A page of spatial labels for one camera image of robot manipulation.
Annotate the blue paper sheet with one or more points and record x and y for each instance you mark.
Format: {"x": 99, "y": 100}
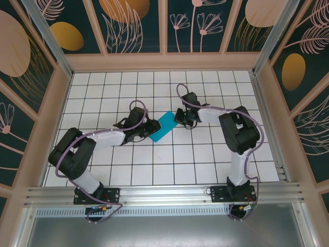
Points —
{"x": 165, "y": 127}

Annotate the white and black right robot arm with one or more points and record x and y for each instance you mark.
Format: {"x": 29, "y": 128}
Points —
{"x": 213, "y": 115}

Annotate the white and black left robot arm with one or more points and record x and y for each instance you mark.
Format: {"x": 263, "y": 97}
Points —
{"x": 108, "y": 139}

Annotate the grey metal sheet panel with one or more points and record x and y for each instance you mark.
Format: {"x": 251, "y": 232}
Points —
{"x": 164, "y": 231}

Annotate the aluminium mounting rail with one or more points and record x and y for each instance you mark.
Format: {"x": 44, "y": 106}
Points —
{"x": 164, "y": 193}

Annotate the aluminium side rail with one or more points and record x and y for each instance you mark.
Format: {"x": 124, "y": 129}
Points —
{"x": 262, "y": 103}

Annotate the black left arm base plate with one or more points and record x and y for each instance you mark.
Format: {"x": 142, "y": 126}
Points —
{"x": 113, "y": 194}

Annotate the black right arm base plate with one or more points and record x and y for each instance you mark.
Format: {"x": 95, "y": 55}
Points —
{"x": 218, "y": 193}

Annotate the aluminium corner post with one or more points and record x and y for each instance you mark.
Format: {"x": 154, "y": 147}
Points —
{"x": 272, "y": 38}
{"x": 51, "y": 43}

